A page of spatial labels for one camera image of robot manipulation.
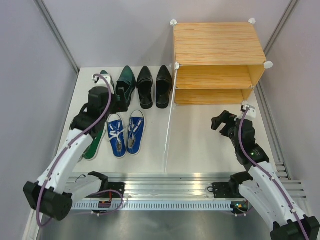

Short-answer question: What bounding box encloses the black leather shoe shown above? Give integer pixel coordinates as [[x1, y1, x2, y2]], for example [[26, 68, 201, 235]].
[[136, 66, 153, 110], [155, 65, 173, 109]]

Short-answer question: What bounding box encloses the white cabinet door panel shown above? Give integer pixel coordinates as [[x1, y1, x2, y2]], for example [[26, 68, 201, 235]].
[[163, 70, 178, 173]]

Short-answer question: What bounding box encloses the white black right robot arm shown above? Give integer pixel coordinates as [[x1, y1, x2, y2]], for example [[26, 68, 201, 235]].
[[211, 108, 320, 240]]

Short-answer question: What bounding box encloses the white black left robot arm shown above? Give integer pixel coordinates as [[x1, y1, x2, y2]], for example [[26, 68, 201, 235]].
[[23, 85, 128, 227]]

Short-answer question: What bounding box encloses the right green leather shoe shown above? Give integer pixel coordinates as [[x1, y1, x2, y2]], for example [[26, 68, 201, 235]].
[[115, 65, 136, 107]]

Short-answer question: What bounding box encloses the green leather shoe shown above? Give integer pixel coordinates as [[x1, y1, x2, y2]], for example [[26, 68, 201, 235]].
[[115, 65, 136, 107], [100, 70, 115, 94]]

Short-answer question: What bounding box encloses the left green leather shoe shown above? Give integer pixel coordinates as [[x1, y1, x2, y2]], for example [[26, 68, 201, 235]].
[[100, 70, 115, 94]]

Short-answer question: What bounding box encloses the wooden shoe cabinet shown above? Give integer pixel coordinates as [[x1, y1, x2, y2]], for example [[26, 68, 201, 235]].
[[170, 18, 273, 105]]

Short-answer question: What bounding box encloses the left blue canvas sneaker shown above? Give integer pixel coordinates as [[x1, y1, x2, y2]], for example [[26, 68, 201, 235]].
[[107, 114, 127, 158]]

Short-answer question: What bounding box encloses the blue canvas sneaker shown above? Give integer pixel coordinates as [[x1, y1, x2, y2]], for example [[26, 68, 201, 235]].
[[126, 110, 146, 155], [107, 114, 127, 158]]

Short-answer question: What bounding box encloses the right blue canvas sneaker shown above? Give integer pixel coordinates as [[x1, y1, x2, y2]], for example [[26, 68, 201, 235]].
[[126, 110, 146, 155]]

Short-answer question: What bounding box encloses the right green canvas sneaker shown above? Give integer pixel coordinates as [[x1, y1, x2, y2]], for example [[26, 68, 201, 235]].
[[82, 130, 105, 161]]

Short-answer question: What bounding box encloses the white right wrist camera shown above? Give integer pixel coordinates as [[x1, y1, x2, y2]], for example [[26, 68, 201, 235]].
[[241, 101, 257, 121]]

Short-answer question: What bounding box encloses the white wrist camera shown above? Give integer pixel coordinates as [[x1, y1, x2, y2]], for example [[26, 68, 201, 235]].
[[241, 101, 257, 121], [92, 74, 110, 87]]

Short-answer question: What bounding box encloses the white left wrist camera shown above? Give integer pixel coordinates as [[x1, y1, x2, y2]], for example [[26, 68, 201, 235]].
[[92, 74, 110, 87]]

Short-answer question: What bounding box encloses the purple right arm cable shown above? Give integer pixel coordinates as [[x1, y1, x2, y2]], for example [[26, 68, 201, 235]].
[[236, 107, 311, 240]]

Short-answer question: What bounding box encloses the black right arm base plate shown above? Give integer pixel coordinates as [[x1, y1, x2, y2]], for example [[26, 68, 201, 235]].
[[212, 182, 234, 199]]

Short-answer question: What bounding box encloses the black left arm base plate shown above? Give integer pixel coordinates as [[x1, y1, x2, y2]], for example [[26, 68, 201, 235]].
[[107, 182, 126, 200]]

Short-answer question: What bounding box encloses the white slotted cable duct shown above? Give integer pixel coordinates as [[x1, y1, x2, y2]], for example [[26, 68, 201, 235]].
[[71, 200, 233, 211]]

